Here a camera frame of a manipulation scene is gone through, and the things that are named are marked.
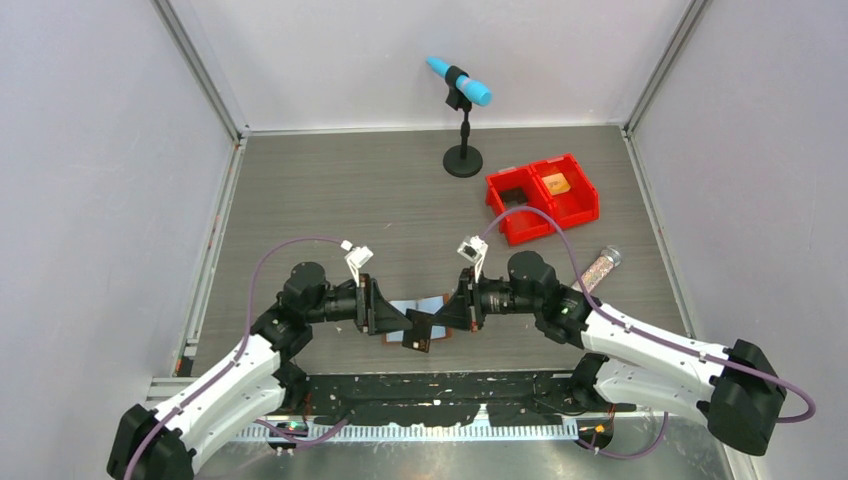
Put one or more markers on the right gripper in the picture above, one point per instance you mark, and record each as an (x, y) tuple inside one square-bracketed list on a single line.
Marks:
[(465, 309)]

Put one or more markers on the glitter tube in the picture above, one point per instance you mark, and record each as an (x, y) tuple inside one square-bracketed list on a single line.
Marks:
[(609, 258)]

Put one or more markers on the red bin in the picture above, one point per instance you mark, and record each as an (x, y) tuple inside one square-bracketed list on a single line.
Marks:
[(581, 204), (518, 187)]

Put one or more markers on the black credit card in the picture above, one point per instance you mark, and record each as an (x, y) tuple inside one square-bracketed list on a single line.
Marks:
[(418, 337)]

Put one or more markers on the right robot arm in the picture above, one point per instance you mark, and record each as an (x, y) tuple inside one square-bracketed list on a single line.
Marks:
[(728, 390)]

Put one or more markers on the orange block in bin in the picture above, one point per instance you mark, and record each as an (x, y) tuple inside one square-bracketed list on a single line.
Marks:
[(556, 184)]

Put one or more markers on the black microphone stand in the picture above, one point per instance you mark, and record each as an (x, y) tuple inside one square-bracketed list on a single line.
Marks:
[(462, 160)]

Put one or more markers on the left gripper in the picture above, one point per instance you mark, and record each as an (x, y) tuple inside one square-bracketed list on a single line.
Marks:
[(372, 313)]

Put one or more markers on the left red bin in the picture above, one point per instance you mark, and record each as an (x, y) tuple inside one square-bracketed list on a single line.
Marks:
[(518, 187)]

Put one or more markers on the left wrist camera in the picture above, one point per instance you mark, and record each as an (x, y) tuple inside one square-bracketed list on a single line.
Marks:
[(355, 257)]

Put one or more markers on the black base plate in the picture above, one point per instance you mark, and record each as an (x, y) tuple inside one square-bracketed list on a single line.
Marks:
[(510, 398)]

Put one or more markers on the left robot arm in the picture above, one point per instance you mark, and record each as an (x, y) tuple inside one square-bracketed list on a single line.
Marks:
[(176, 438)]

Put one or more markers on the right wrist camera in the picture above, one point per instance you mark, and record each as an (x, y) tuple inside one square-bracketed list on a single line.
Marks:
[(474, 249)]

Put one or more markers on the blue microphone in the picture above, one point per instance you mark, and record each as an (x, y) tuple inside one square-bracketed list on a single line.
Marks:
[(463, 90)]

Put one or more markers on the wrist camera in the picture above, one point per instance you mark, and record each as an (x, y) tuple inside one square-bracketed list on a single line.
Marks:
[(474, 249), (355, 257)]

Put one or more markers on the right red bin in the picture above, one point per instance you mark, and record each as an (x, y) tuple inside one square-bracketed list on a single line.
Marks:
[(581, 204)]

